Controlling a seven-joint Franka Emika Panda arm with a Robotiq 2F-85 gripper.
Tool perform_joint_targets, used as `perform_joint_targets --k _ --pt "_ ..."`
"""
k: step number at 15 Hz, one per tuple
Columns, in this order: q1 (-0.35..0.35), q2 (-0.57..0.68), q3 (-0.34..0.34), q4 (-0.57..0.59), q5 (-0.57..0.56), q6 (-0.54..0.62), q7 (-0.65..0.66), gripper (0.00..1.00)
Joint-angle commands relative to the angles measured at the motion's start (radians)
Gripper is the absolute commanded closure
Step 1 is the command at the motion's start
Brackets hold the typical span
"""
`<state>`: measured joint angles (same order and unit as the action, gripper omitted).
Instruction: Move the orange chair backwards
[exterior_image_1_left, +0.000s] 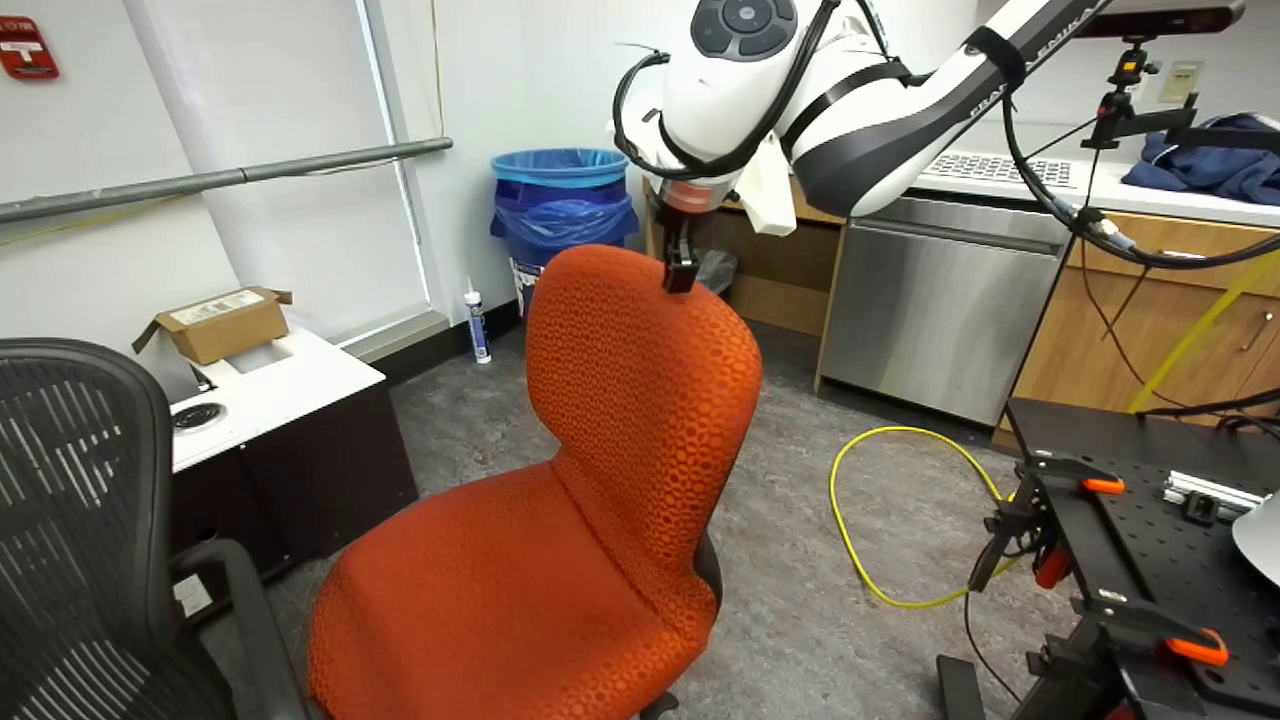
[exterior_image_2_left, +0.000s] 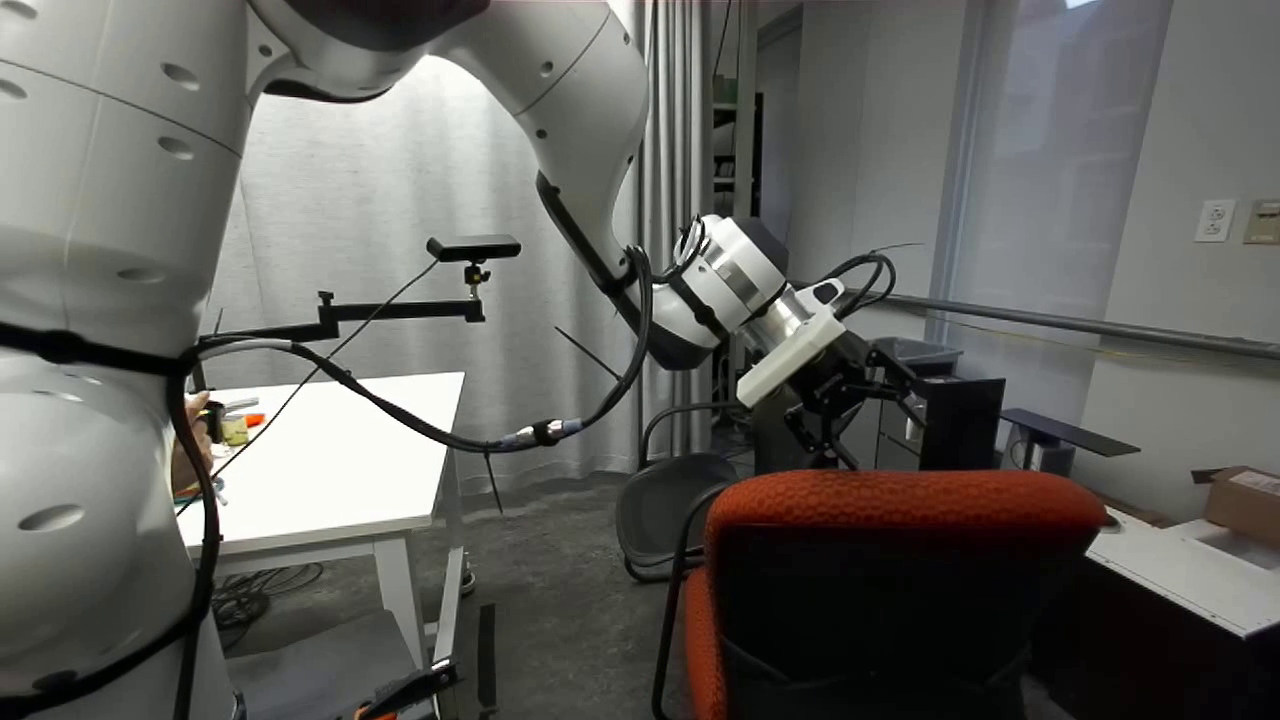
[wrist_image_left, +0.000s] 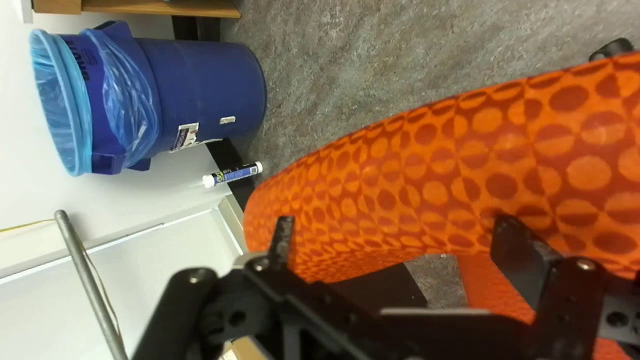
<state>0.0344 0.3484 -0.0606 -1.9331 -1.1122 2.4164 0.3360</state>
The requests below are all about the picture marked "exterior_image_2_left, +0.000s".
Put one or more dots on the dark shelf unit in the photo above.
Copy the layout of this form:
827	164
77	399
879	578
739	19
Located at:
732	161

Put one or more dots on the grey wall rail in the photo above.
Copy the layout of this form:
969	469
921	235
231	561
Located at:
1064	321

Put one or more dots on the white table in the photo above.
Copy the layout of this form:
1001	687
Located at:
344	454

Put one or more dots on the black stereo camera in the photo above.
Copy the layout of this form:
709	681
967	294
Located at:
472	250

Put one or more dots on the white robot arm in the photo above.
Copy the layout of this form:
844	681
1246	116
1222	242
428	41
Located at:
104	203

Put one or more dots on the low white-topped black table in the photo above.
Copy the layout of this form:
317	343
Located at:
1202	572

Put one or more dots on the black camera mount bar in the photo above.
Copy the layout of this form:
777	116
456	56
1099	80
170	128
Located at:
387	313

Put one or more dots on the beige wall plate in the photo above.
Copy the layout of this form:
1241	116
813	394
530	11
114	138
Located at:
1264	223

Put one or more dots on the cardboard box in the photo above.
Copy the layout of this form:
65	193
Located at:
1246	504

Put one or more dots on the small orange toy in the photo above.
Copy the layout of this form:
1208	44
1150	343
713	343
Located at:
244	424

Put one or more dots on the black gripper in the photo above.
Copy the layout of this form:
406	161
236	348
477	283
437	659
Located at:
855	394

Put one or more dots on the orange fabric office chair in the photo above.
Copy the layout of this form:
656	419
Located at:
904	504

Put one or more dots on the white light switch plate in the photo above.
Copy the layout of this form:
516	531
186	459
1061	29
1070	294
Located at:
1213	223

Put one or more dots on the black flat bracket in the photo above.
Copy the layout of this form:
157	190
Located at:
1064	433

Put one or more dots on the sheer white curtain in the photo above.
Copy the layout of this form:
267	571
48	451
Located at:
401	161

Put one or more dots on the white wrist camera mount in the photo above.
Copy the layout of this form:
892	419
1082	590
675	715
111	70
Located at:
791	363

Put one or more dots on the black orange bar clamp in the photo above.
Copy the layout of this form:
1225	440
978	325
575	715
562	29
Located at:
406	687

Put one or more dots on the grey curtain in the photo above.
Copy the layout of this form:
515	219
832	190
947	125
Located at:
675	132

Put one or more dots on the black mesh office chair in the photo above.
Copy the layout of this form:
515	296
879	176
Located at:
667	513

